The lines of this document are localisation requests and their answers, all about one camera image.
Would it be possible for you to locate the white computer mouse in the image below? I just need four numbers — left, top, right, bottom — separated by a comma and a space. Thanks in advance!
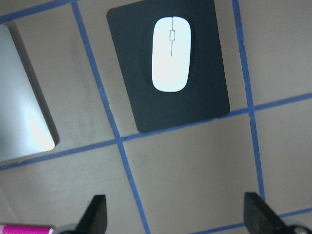
152, 16, 192, 93

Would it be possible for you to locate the pink marker pen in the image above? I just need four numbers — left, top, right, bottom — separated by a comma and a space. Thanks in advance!
0, 225, 54, 234

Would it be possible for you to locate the silver closed laptop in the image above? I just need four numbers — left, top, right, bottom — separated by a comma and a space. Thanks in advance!
0, 24, 57, 161

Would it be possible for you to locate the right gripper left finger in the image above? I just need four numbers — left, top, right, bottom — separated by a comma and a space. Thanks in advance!
74, 195, 108, 234

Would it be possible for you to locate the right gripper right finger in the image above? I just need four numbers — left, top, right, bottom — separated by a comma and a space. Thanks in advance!
244, 192, 293, 234

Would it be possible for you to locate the black mousepad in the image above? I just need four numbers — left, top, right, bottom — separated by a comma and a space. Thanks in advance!
106, 0, 230, 133

